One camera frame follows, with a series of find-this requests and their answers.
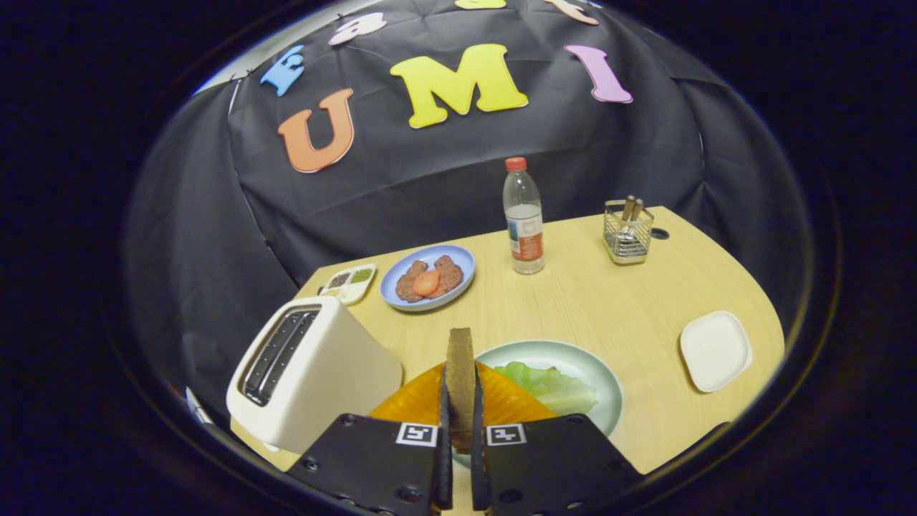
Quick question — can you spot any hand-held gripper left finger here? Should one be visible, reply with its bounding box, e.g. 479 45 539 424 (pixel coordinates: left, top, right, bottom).
287 362 453 515

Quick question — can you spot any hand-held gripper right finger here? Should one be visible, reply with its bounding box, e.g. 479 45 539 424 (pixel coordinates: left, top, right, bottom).
471 360 643 513

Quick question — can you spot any green lettuce leaf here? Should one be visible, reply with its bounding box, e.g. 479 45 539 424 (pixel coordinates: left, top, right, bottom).
493 360 599 416

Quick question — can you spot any brown bread slice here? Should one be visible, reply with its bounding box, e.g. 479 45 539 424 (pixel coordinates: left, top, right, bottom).
444 328 477 454

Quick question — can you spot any white toaster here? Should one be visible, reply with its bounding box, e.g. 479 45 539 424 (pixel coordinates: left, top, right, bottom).
226 296 403 455

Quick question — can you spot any pale green round plate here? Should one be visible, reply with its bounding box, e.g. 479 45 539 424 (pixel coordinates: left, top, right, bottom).
473 340 624 438

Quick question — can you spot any white divided seasoning dish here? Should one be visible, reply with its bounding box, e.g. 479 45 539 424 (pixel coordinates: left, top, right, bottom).
318 264 378 305

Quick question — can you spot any brown meat patty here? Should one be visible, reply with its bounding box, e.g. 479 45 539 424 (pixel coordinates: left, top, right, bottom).
395 259 429 302
433 255 464 297

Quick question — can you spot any white square plate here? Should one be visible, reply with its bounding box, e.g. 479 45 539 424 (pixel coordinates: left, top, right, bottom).
679 310 754 393

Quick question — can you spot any blue round plate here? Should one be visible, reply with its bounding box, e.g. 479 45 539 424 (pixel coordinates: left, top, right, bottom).
380 244 476 312

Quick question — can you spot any clear plastic water bottle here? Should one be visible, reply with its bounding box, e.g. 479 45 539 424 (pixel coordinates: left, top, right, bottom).
502 157 545 275

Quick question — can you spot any metal wire utensil holder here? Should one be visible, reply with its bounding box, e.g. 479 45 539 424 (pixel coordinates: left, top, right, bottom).
602 199 655 265

